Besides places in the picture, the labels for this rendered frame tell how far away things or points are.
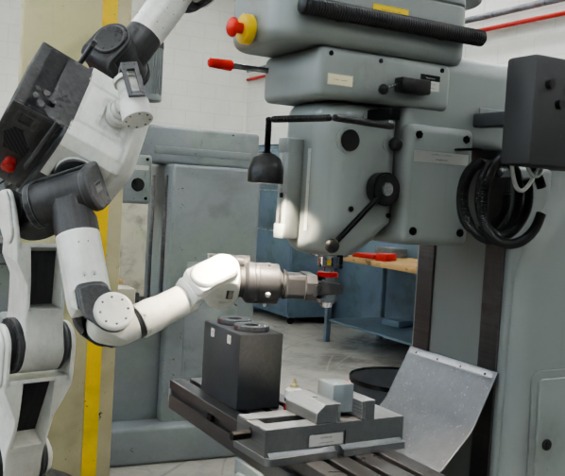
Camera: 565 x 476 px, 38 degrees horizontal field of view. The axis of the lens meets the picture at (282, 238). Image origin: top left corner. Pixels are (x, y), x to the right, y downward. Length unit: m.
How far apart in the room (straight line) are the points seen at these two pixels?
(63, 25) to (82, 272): 1.85
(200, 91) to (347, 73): 9.85
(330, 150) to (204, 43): 9.94
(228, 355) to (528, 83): 0.97
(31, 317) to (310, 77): 0.94
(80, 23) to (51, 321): 1.56
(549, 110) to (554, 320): 0.54
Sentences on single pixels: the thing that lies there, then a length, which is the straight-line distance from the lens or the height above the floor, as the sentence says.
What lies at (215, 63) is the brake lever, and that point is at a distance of 1.77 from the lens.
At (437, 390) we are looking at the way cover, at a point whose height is 0.99.
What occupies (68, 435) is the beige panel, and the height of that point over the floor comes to 0.42.
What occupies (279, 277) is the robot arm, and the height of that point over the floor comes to 1.26.
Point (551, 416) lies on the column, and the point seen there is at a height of 0.96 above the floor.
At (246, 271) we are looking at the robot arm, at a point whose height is 1.26.
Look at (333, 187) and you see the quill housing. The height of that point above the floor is 1.45.
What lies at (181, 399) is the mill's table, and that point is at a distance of 2.29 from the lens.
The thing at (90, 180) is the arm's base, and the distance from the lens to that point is 1.72.
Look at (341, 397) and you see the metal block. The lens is 1.76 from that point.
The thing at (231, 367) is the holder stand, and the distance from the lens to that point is 2.05.
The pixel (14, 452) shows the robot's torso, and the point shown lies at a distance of 2.29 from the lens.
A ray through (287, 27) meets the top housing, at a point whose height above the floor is 1.75.
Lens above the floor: 1.43
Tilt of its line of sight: 3 degrees down
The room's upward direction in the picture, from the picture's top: 3 degrees clockwise
